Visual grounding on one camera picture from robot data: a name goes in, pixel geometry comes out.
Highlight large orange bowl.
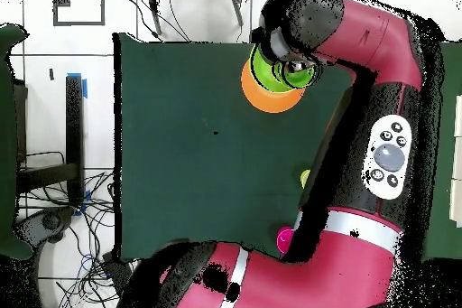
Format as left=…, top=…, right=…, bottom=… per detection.
left=240, top=59, right=308, bottom=114

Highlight green bowl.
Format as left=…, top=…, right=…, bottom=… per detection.
left=248, top=42, right=311, bottom=94

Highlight dark green tablecloth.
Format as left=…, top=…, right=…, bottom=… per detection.
left=112, top=32, right=356, bottom=265

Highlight pink cup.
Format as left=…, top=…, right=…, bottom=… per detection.
left=276, top=226, right=296, bottom=254

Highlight blue tape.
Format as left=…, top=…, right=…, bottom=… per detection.
left=66, top=71, right=88, bottom=99

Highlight black stand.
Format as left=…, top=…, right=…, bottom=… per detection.
left=15, top=74, right=85, bottom=208

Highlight black power box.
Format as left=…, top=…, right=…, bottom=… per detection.
left=101, top=251, right=133, bottom=287

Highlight dark grey chair base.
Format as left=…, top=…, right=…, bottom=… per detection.
left=15, top=206, right=75, bottom=247

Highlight green cloth covered table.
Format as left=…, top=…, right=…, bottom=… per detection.
left=421, top=38, right=462, bottom=261
left=0, top=23, right=34, bottom=261

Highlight white box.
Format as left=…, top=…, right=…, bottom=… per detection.
left=449, top=94, right=462, bottom=228

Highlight tangled floor cables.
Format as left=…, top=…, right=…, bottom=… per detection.
left=17, top=150, right=124, bottom=308

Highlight black cable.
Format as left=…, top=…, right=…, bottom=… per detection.
left=122, top=0, right=192, bottom=43

